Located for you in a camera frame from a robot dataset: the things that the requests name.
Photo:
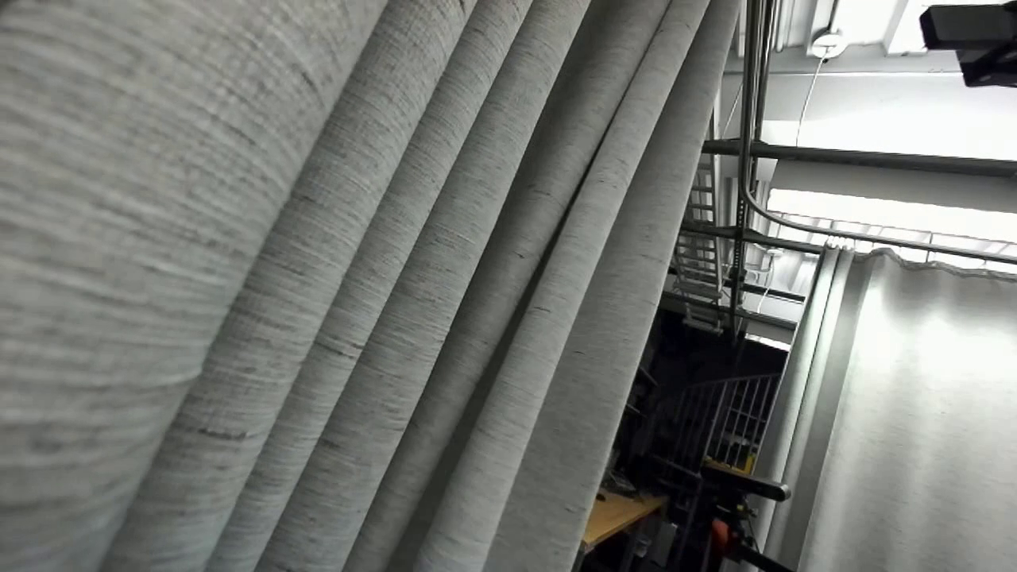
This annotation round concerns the grey woven fabric curtain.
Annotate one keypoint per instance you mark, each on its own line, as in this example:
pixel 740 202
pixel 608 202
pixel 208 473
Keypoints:
pixel 319 318
pixel 923 423

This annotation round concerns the wooden workbench top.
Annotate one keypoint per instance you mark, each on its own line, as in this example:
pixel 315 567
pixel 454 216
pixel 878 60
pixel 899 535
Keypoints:
pixel 620 512

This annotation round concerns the metal stair railing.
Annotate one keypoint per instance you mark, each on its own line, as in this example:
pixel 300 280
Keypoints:
pixel 740 416

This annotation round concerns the vertical metal pipe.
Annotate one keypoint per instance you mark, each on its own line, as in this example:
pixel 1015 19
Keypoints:
pixel 748 159

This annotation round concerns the black bar with yellow stripe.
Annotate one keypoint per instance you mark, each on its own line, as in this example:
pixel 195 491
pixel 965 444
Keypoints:
pixel 748 480

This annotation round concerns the curved metal conduit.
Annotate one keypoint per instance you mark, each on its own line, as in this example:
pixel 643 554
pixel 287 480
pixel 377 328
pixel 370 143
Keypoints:
pixel 827 227

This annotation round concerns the small red object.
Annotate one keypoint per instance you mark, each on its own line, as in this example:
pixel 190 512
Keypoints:
pixel 721 535

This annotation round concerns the horizontal metal beam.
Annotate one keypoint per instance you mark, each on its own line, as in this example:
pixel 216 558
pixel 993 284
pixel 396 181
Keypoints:
pixel 846 157

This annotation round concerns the white ceiling smoke detector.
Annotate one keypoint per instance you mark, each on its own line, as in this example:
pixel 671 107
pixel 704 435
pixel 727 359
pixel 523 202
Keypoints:
pixel 827 44

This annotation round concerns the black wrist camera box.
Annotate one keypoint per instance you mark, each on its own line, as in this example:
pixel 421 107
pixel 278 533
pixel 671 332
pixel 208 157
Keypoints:
pixel 970 26

